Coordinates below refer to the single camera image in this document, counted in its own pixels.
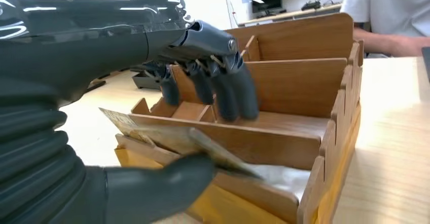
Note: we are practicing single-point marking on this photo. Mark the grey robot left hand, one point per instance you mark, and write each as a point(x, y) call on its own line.
point(84, 31)

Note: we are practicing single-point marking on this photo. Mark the wooden card organizer box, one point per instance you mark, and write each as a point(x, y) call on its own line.
point(289, 88)

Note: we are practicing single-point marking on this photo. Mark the person at desk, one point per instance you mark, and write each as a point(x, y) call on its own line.
point(389, 7)

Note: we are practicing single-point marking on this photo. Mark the wooden background desk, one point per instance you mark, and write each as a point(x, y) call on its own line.
point(289, 15)

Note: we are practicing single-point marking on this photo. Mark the small black device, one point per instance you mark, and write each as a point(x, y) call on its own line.
point(311, 5)

